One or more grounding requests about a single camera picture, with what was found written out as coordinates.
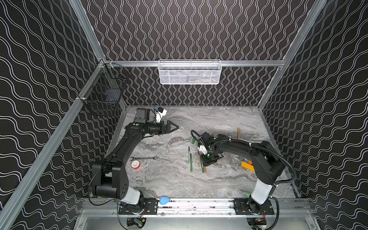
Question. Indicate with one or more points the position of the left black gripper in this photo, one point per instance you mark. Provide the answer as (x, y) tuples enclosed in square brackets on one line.
[(164, 127)]

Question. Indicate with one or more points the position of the blue egg-shaped object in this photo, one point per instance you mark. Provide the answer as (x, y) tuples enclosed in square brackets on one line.
[(164, 200)]

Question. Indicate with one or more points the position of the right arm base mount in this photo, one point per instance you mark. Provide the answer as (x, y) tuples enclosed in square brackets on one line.
[(247, 206)]

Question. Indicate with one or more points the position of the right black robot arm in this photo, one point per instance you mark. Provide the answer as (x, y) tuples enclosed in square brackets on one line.
[(270, 168)]

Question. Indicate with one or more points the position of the orange yellow box cutter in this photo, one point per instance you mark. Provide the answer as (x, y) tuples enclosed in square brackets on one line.
[(248, 166)]

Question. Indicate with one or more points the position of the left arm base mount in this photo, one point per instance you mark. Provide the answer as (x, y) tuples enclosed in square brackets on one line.
[(146, 206)]

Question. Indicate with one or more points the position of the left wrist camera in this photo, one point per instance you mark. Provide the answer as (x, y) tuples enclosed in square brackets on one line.
[(160, 113)]

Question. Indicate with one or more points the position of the metal wrench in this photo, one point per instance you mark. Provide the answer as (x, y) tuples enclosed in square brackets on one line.
[(143, 158)]

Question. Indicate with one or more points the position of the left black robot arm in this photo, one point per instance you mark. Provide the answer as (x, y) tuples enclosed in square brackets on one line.
[(110, 179)]

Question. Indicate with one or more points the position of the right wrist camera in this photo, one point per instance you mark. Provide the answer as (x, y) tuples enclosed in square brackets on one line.
[(202, 149)]

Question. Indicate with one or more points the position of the white wire mesh basket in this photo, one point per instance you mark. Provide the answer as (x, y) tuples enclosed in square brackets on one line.
[(189, 72)]

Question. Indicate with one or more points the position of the black wire mesh basket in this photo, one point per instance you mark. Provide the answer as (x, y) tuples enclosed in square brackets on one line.
[(101, 96)]

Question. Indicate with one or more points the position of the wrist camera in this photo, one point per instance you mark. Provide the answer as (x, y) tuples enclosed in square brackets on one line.
[(202, 149), (160, 113)]

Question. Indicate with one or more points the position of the aluminium front rail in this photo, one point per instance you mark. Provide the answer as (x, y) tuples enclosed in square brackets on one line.
[(178, 208)]

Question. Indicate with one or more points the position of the red white tape roll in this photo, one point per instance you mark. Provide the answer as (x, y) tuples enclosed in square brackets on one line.
[(135, 164)]

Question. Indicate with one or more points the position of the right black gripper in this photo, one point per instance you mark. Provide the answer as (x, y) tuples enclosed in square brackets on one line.
[(209, 156)]

